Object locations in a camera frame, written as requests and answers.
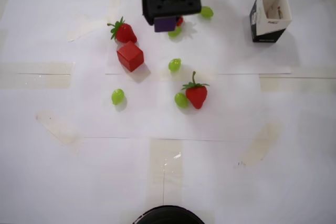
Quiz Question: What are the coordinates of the purple wooden cube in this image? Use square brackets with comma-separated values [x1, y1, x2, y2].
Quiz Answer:
[154, 16, 177, 33]

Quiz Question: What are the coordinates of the red wooden cube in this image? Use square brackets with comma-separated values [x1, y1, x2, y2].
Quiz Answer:
[117, 40, 144, 72]

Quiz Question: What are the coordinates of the green plastic grape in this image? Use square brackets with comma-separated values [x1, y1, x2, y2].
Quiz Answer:
[167, 58, 182, 72]
[167, 26, 182, 38]
[199, 6, 214, 19]
[111, 89, 125, 105]
[174, 92, 189, 109]

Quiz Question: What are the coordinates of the long-stemmed red plastic strawberry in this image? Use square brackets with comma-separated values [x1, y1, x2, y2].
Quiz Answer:
[181, 71, 210, 110]

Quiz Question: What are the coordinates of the white and black open carton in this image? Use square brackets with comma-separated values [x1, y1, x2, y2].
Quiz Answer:
[249, 0, 293, 43]

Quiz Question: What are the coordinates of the black round dome object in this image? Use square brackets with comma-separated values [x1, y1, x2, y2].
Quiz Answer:
[132, 205, 206, 224]

